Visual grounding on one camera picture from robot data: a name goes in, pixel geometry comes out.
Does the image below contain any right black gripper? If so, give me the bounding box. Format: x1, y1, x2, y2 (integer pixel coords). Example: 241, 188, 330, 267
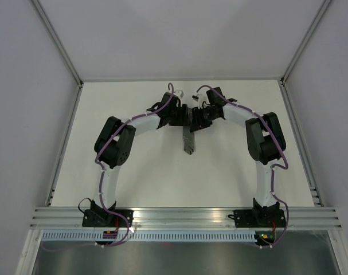
190, 105, 218, 132

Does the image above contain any grey cloth napkin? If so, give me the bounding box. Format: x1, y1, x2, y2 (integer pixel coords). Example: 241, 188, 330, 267
183, 126, 195, 155

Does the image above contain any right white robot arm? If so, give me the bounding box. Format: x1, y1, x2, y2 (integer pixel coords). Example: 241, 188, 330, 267
190, 87, 288, 228

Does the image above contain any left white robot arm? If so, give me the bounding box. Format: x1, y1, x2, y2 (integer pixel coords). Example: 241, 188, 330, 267
83, 92, 189, 227

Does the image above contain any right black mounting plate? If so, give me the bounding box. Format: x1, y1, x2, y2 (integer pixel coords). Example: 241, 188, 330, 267
228, 209, 286, 228

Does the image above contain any black mounting plate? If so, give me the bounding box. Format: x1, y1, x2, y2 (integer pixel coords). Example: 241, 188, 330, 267
228, 209, 286, 228
82, 208, 134, 227

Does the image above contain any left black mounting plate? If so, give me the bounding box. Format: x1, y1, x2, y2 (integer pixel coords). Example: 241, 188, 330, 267
82, 208, 134, 227

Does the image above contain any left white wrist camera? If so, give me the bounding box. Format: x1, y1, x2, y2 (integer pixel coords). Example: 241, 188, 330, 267
174, 90, 185, 100

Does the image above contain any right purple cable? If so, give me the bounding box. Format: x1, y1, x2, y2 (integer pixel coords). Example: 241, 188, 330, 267
196, 85, 290, 249

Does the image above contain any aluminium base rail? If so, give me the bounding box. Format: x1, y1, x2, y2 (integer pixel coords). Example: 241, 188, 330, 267
29, 207, 342, 230

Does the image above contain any left aluminium frame post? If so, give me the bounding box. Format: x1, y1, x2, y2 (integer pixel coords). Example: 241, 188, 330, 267
29, 0, 83, 87

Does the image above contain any aluminium frame post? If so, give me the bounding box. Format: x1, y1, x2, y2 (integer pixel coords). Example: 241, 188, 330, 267
29, 0, 83, 87
279, 0, 334, 85

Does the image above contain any right aluminium frame post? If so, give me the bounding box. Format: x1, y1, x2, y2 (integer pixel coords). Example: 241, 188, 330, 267
279, 0, 334, 85

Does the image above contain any white slotted cable duct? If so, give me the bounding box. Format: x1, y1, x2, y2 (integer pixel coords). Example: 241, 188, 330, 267
42, 230, 256, 242

